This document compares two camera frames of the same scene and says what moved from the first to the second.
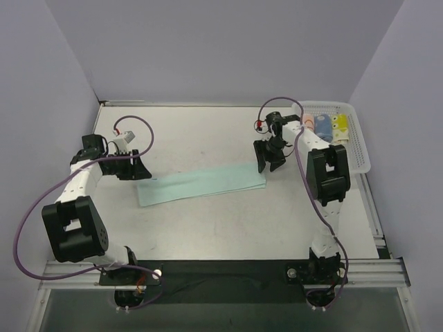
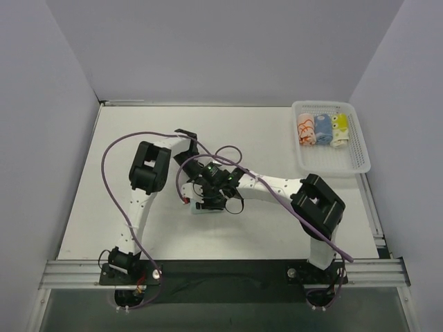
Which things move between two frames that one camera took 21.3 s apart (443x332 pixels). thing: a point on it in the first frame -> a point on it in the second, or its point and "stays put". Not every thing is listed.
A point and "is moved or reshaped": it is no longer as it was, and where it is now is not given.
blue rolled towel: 323,126 stays put
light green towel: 192,184 is moved or reshaped
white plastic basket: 359,160 stays put
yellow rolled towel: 340,127 stays put
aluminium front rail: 363,273 stays put
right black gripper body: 270,153 -> 218,199
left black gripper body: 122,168 -> 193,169
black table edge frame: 225,281 stays put
